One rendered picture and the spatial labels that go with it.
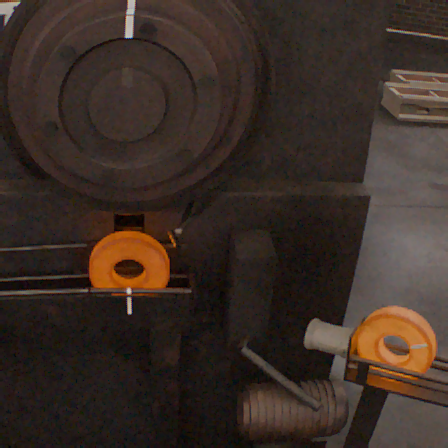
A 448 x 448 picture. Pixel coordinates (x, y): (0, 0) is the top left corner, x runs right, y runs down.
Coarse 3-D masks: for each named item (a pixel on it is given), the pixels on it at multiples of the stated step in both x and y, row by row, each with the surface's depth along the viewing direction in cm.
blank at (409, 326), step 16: (368, 320) 109; (384, 320) 106; (400, 320) 104; (416, 320) 104; (368, 336) 110; (384, 336) 108; (400, 336) 106; (416, 336) 104; (432, 336) 104; (368, 352) 111; (384, 352) 111; (416, 352) 105; (432, 352) 104; (416, 368) 106
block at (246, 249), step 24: (240, 240) 119; (264, 240) 120; (240, 264) 116; (264, 264) 116; (240, 288) 119; (264, 288) 119; (240, 312) 122; (264, 312) 122; (240, 336) 125; (264, 336) 126
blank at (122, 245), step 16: (112, 240) 114; (128, 240) 114; (144, 240) 115; (96, 256) 115; (112, 256) 116; (128, 256) 116; (144, 256) 116; (160, 256) 117; (96, 272) 117; (112, 272) 118; (144, 272) 121; (160, 272) 119
